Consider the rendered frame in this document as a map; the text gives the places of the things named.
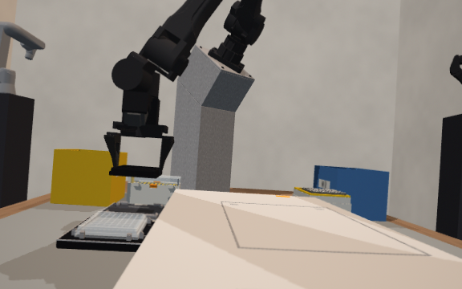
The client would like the yellow box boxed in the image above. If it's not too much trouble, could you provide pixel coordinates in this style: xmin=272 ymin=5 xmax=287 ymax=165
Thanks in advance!
xmin=51 ymin=149 xmax=126 ymax=207

